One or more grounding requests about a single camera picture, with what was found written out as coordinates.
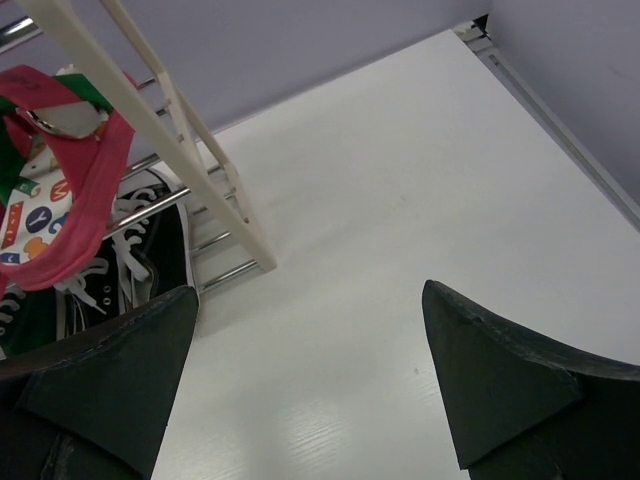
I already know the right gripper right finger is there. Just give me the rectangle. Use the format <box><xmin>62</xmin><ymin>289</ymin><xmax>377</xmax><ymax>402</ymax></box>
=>
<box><xmin>422</xmin><ymin>280</ymin><xmax>639</xmax><ymax>479</ymax></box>

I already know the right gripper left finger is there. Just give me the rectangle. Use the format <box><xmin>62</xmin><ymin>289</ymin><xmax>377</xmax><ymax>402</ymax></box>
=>
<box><xmin>1</xmin><ymin>286</ymin><xmax>199</xmax><ymax>479</ymax></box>

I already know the black canvas sneaker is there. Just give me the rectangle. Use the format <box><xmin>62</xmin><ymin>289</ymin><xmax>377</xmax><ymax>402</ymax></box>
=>
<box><xmin>0</xmin><ymin>285</ymin><xmax>57</xmax><ymax>360</ymax></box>
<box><xmin>54</xmin><ymin>167</ymin><xmax>202</xmax><ymax>341</ymax></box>

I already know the pink patterned flip-flop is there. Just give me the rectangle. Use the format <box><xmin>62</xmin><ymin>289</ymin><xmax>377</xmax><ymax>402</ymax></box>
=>
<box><xmin>1</xmin><ymin>65</ymin><xmax>134</xmax><ymax>291</ymax></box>

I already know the cream metal shoe rack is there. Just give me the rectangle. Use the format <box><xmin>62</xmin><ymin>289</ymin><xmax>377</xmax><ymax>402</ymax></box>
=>
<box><xmin>1</xmin><ymin>1</ymin><xmax>276</xmax><ymax>292</ymax></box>

